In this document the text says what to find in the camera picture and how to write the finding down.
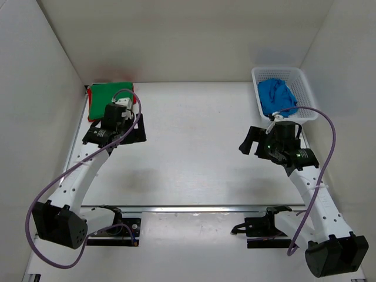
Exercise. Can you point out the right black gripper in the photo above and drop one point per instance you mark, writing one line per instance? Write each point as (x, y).
(258, 135)

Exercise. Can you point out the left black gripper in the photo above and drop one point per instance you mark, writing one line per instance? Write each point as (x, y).
(137, 134)

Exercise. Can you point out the blue t shirt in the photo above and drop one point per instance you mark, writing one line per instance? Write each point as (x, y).
(275, 96)

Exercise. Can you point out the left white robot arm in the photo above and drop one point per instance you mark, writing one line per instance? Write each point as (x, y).
(59, 219)

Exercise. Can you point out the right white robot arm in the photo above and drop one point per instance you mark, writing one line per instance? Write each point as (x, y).
(330, 246)

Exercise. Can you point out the folded green t shirt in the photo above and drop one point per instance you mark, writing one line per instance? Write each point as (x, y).
(101, 94)

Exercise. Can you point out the white plastic basket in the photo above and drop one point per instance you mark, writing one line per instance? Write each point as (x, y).
(297, 82)

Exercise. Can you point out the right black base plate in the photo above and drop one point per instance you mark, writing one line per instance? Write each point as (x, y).
(261, 234)

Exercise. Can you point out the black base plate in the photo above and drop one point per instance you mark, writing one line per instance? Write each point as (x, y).
(120, 236)
(261, 234)

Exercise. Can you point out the aluminium rail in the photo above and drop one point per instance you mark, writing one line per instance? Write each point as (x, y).
(194, 209)

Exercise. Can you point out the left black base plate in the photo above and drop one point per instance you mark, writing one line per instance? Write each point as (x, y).
(120, 236)

